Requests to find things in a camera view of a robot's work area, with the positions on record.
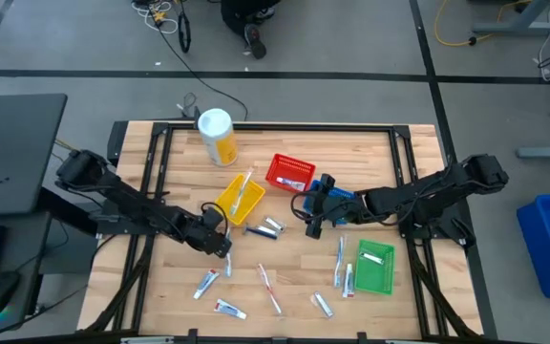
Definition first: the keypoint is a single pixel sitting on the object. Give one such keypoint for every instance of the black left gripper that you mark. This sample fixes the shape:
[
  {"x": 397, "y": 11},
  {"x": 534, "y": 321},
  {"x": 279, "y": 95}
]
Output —
[{"x": 208, "y": 236}]

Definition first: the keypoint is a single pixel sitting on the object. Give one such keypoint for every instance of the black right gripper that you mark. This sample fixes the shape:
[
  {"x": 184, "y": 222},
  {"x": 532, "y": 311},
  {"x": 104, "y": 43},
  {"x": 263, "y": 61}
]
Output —
[{"x": 337, "y": 208}]

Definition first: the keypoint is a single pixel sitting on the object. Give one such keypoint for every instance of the blue toothbrush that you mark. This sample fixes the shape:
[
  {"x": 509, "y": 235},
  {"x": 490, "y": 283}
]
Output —
[
  {"x": 340, "y": 260},
  {"x": 228, "y": 267}
]

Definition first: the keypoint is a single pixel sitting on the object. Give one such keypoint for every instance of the dark blue razor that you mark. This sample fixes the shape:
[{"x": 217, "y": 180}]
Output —
[{"x": 253, "y": 231}]

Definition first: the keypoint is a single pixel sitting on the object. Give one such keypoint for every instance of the white red toothpaste tube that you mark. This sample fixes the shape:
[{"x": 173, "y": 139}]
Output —
[
  {"x": 229, "y": 309},
  {"x": 348, "y": 282},
  {"x": 291, "y": 183},
  {"x": 205, "y": 284}
]

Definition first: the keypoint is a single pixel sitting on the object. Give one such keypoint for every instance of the green toothbrush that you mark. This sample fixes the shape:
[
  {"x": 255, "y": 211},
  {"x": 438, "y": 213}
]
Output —
[{"x": 240, "y": 193}]

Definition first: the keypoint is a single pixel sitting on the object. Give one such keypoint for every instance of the green plastic basket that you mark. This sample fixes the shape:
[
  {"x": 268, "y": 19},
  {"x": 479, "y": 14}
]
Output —
[{"x": 375, "y": 277}]

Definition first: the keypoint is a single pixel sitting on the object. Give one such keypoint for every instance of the red toothbrush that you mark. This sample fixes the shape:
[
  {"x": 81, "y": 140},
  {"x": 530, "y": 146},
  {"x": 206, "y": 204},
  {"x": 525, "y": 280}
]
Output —
[{"x": 269, "y": 288}]

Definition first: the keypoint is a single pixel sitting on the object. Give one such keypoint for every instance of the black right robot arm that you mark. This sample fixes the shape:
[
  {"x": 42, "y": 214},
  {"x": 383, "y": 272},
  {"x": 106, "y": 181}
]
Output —
[{"x": 423, "y": 191}]

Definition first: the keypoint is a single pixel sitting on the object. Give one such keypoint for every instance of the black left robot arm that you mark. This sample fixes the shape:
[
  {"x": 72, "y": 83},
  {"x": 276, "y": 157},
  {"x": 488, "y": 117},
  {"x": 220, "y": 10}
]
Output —
[{"x": 127, "y": 198}]

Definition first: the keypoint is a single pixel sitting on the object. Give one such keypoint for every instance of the blue plastic basket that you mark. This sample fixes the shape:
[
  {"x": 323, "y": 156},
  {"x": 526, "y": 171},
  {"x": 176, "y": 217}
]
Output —
[{"x": 344, "y": 192}]

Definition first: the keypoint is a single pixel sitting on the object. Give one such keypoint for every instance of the yellow plastic basket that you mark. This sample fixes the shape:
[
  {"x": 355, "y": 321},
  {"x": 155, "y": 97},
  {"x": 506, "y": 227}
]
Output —
[{"x": 251, "y": 200}]

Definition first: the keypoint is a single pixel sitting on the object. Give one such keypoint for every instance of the red plastic basket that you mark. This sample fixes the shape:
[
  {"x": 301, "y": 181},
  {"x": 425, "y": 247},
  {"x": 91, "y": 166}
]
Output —
[{"x": 290, "y": 167}]

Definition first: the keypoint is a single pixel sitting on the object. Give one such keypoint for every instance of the white yellow wipes canister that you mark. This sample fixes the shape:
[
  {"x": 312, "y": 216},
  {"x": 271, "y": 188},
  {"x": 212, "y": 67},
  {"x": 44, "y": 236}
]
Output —
[{"x": 217, "y": 136}]

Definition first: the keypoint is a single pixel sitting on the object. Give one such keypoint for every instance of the black low desk surface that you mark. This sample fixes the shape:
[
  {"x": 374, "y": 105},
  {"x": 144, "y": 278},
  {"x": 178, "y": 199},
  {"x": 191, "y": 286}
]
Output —
[{"x": 22, "y": 248}]

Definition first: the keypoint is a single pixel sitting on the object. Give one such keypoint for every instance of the black desk top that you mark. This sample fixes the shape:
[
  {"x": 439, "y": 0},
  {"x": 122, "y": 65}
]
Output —
[{"x": 17, "y": 153}]

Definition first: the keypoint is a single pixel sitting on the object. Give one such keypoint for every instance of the person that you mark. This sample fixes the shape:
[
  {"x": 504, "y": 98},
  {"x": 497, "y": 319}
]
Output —
[{"x": 241, "y": 14}]

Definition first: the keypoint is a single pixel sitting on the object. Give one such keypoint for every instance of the grey floor bar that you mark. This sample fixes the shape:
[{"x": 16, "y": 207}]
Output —
[{"x": 547, "y": 153}]

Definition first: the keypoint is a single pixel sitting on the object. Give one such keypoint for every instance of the grey table leg frame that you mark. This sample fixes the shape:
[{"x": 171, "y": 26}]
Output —
[{"x": 518, "y": 27}]

